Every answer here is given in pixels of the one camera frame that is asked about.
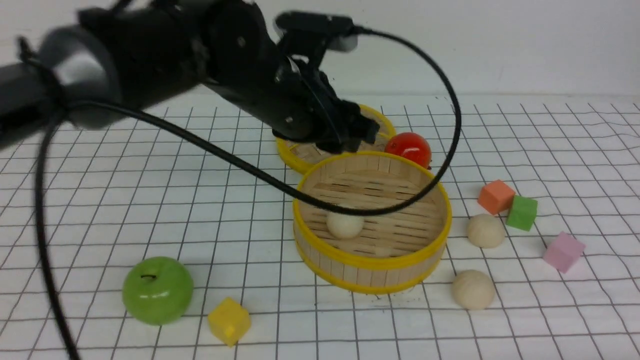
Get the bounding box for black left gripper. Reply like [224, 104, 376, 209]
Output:
[202, 0, 380, 155]

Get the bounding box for cream bun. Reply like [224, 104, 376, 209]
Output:
[326, 212, 365, 239]
[451, 269, 496, 311]
[466, 214, 506, 249]

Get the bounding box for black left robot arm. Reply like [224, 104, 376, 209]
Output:
[1, 0, 380, 154]

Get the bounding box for bamboo steamer lid yellow rim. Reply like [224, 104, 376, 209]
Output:
[275, 104, 397, 174]

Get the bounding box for bamboo steamer tray yellow rims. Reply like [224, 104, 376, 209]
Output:
[292, 152, 453, 294]

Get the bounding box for red plastic tomato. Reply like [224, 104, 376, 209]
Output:
[384, 132, 432, 170]

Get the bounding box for orange foam cube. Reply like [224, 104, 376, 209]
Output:
[477, 179, 516, 215]

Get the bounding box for green foam cube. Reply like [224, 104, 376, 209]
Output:
[506, 194, 538, 231]

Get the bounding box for white grid tablecloth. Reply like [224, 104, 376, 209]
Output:
[0, 95, 640, 360]

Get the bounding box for yellow foam cube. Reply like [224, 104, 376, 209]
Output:
[206, 297, 252, 347]

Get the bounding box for pink foam cube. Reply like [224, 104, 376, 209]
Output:
[542, 231, 586, 274]

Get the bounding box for green plastic apple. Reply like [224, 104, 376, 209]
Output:
[121, 256, 194, 326]

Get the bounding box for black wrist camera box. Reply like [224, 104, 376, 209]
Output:
[273, 10, 358, 68]

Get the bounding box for black camera cable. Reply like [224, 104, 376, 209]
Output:
[34, 27, 462, 360]

